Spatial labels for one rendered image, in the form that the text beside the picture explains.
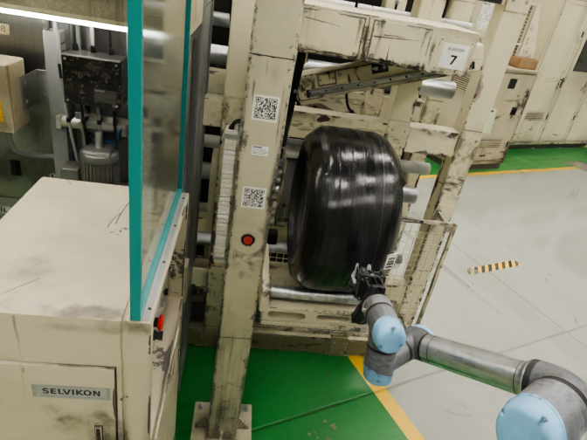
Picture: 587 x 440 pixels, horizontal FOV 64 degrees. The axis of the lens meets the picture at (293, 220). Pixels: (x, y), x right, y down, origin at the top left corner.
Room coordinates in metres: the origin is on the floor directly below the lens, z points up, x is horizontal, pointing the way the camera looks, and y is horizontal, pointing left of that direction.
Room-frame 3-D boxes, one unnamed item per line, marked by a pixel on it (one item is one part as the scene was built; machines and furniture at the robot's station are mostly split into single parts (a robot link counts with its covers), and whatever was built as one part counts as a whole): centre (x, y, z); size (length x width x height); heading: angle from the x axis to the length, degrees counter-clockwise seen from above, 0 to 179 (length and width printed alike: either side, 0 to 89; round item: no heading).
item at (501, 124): (5.85, -2.00, 0.62); 0.91 x 0.58 x 1.25; 121
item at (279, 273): (1.45, -0.10, 0.80); 0.37 x 0.36 x 0.02; 9
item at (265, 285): (1.42, 0.07, 0.90); 0.40 x 0.03 x 0.10; 9
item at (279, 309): (1.31, -0.12, 0.83); 0.36 x 0.09 x 0.06; 99
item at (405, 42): (1.76, -0.18, 1.71); 0.61 x 0.25 x 0.15; 99
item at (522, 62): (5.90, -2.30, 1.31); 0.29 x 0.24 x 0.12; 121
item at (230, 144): (1.35, 0.23, 1.19); 0.05 x 0.04 x 0.48; 9
